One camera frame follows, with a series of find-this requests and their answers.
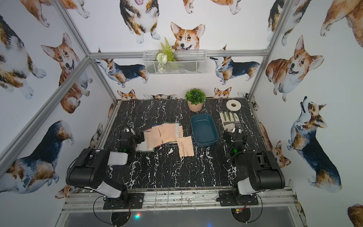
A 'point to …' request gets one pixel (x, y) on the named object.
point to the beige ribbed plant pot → (194, 108)
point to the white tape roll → (237, 107)
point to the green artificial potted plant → (195, 96)
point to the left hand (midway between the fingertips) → (135, 128)
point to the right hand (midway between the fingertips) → (234, 128)
